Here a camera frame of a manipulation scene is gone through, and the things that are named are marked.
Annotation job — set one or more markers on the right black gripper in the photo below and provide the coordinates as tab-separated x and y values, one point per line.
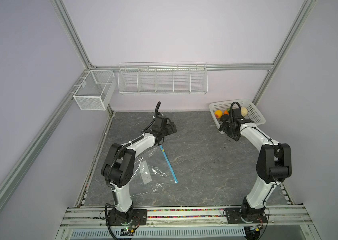
224	127

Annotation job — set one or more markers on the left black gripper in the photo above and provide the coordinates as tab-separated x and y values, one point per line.
170	131

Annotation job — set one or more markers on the orange yellow toy fruit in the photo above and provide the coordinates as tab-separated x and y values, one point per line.
218	114

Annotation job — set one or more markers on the white plastic perforated basket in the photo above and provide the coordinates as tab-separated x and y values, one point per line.
253	112

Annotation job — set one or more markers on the clear zip top bag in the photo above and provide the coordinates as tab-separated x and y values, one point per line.
152	172

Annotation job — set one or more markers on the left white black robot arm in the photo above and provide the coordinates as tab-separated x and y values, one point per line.
118	167

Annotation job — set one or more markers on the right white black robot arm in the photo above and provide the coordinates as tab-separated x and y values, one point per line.
273	164

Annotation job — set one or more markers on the beige round toy bun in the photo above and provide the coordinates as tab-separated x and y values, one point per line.
244	111

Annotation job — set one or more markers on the small white mesh box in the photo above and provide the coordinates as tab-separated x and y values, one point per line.
95	91

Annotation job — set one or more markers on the long white wire shelf basket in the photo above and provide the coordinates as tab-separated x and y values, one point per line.
163	78

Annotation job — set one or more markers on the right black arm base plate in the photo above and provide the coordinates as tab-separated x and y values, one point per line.
250	216

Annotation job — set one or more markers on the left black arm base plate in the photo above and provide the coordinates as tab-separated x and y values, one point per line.
132	217

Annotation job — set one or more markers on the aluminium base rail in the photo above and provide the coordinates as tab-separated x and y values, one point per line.
191	217

